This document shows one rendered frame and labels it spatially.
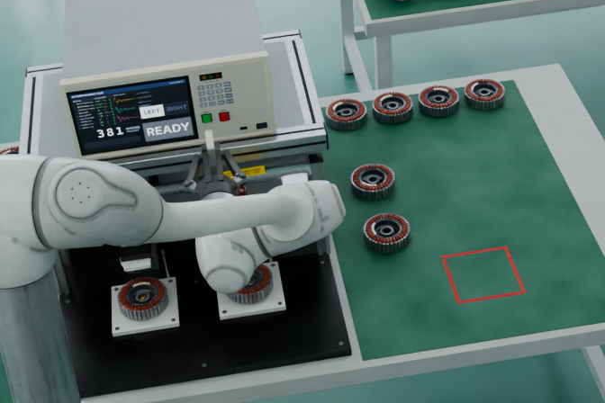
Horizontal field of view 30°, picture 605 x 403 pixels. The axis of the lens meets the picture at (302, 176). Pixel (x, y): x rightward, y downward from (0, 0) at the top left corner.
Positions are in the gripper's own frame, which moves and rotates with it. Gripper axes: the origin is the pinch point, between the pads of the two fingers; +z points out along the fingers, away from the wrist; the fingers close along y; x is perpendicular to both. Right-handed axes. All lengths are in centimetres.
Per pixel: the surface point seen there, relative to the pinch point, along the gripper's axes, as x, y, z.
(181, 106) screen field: 4.0, -5.0, 9.6
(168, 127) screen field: -0.9, -8.4, 9.6
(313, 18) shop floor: -118, 49, 236
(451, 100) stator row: -39, 66, 56
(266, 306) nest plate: -40.0, 6.8, -9.8
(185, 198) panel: -31.4, -8.4, 21.7
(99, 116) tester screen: 4.5, -22.4, 9.6
